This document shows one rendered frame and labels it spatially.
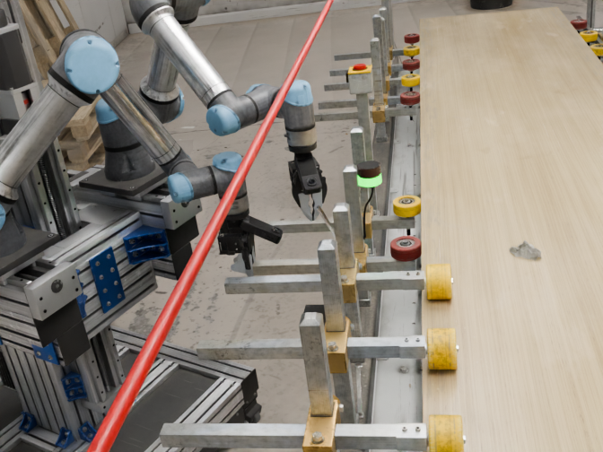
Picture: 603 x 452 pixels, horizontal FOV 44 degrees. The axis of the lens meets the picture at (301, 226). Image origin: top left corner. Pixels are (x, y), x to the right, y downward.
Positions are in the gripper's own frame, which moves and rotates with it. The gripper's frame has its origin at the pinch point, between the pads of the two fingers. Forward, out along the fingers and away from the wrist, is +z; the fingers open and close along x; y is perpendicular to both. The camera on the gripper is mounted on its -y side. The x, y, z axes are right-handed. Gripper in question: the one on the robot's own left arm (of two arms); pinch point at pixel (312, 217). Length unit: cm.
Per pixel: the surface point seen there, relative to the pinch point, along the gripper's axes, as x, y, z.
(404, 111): -62, 108, 16
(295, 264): 6.1, 0.4, 12.8
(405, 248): -20.6, -11.7, 8.0
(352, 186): -10.7, -2.0, -7.6
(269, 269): 13.0, 2.5, 14.1
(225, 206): 28, -127, -67
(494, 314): -29, -46, 8
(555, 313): -41, -50, 8
